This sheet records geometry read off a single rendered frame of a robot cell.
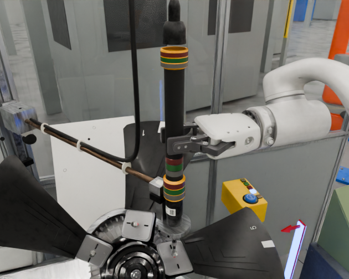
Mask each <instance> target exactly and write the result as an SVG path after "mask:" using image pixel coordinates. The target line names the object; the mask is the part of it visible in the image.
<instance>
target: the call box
mask: <svg viewBox="0 0 349 279"><path fill-rule="evenodd" d="M245 180H246V179H245ZM246 181H247V180H246ZM247 182H248V181H247ZM248 183H249V182H248ZM249 184H250V183H249ZM250 185H251V184H250ZM251 186H252V185H251ZM252 187H253V186H252ZM253 189H255V188H254V187H253ZM255 191H256V189H255ZM246 194H252V193H251V192H250V190H249V189H248V188H247V186H245V185H244V184H243V183H242V182H241V181H240V179H236V180H231V181H227V182H223V184H222V196H221V201H222V202H223V204H224V205H225V207H226V208H227V209H228V211H229V212H230V213H231V214H233V213H235V212H236V211H238V210H240V209H242V208H244V207H249V208H251V209H252V210H253V211H254V212H255V213H256V215H257V216H258V218H259V219H260V220H261V222H264V220H265V214H266V209H267V205H268V202H267V201H266V200H265V199H264V198H261V199H258V198H257V197H256V198H257V199H256V202H254V203H250V202H248V201H246V200H245V195H246ZM258 194H259V193H258V192H257V191H256V193H254V195H258Z"/></svg>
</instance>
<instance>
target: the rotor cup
mask: <svg viewBox="0 0 349 279"><path fill-rule="evenodd" d="M137 241H140V240H135V239H129V238H125V237H122V235H120V236H118V237H117V238H115V239H113V241H112V242H110V243H111V244H114V245H115V246H114V248H113V250H112V252H111V253H110V255H109V256H108V258H107V260H106V261H105V263H104V265H103V266H102V267H100V277H101V279H132V278H131V273H132V271H134V270H139V271H140V272H141V278H140V279H165V275H166V272H165V265H164V263H163V259H162V257H161V256H160V255H159V253H158V252H157V250H156V247H157V246H156V244H155V243H154V242H148V241H140V242H141V244H140V243H138V242H137ZM108 259H110V261H109V263H108V264H107V262H108Z"/></svg>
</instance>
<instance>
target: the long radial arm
mask: <svg viewBox="0 0 349 279"><path fill-rule="evenodd" d="M89 265H90V264H89V263H87V262H84V261H82V260H79V259H78V258H77V257H75V259H70V258H67V257H62V256H61V257H56V258H53V259H48V260H44V261H43V262H41V263H38V264H36V265H34V266H27V267H22V268H18V269H15V270H10V271H6V272H1V273H0V279H90V277H91V276H92V274H91V273H89V271H90V270H91V267H88V266H89Z"/></svg>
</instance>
